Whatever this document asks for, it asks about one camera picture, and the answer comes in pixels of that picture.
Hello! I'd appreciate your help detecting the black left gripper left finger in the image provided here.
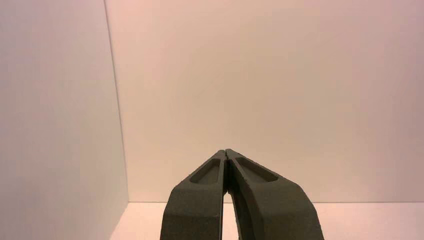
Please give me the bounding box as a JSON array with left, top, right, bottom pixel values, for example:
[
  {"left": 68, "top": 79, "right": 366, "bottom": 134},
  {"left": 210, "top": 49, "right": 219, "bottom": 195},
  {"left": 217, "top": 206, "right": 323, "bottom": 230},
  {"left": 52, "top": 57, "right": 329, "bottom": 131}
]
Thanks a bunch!
[{"left": 159, "top": 149, "right": 228, "bottom": 240}]

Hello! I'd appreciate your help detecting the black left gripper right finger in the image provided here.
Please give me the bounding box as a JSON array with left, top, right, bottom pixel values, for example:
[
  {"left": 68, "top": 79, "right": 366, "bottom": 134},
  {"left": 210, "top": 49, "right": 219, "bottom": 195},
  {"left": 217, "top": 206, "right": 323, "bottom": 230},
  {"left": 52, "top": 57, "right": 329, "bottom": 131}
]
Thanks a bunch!
[{"left": 226, "top": 148, "right": 325, "bottom": 240}]

